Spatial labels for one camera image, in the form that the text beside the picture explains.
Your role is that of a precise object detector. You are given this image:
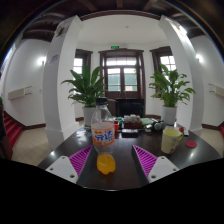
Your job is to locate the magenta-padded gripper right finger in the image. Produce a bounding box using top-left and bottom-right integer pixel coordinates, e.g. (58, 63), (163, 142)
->
(130, 144), (180, 184)

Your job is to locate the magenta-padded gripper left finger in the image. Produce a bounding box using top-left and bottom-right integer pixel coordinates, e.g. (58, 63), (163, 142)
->
(45, 144), (95, 185)

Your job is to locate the orange soda plastic bottle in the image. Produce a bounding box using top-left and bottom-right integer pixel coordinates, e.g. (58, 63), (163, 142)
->
(90, 96), (117, 176)

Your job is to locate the pale yellow cup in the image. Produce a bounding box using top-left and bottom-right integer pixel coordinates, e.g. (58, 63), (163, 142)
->
(160, 126), (185, 155)

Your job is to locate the flat round red coaster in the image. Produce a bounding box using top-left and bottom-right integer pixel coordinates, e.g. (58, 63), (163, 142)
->
(185, 139), (198, 149)

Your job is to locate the grey microphones pair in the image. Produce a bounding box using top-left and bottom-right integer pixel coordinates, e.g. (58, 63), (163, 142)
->
(152, 120), (166, 131)

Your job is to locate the small black box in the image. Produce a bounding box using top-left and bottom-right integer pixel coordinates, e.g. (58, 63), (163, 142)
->
(121, 128), (139, 138)

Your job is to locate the green notebook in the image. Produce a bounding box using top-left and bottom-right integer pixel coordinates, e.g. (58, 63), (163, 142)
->
(140, 117), (155, 126)

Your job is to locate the brown snack basket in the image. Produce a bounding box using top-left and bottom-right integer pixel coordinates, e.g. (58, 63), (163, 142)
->
(123, 114), (144, 130)

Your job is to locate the red container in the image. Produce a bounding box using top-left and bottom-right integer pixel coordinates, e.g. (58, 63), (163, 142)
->
(113, 119), (121, 133)

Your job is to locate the dark wooden cabinet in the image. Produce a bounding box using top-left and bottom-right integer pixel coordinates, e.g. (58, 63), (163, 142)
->
(0, 103), (14, 160)

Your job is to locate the black chair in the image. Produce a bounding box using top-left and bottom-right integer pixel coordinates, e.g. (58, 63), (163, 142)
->
(114, 98), (146, 118)

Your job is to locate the potted green plant white pot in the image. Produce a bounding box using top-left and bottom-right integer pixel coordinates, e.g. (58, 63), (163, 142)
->
(60, 64), (107, 128)
(148, 63), (197, 127)

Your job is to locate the dark wooden double door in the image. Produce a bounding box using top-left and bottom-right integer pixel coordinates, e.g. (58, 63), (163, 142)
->
(98, 48), (147, 100)

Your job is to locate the dark-framed window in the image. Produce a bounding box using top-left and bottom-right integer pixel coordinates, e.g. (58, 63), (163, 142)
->
(73, 48), (94, 76)
(149, 45), (178, 73)

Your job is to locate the white wall radiator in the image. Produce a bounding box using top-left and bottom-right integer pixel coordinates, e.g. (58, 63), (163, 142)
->
(7, 85), (34, 100)
(208, 83), (224, 98)

